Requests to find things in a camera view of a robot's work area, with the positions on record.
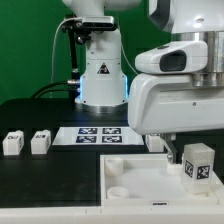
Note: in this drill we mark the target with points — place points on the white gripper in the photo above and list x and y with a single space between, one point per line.
170 104

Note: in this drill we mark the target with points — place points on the white square tabletop part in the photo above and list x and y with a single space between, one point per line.
149 180

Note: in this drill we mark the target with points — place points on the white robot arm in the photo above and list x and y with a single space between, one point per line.
143 25

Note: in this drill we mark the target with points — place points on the white sheet with fiducial tags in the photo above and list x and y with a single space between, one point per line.
97 136

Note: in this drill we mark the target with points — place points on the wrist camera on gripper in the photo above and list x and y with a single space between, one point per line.
175 57

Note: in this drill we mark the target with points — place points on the black camera stand pole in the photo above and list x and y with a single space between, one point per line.
75 76

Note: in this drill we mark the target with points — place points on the black camera on stand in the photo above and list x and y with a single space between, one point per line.
84 26

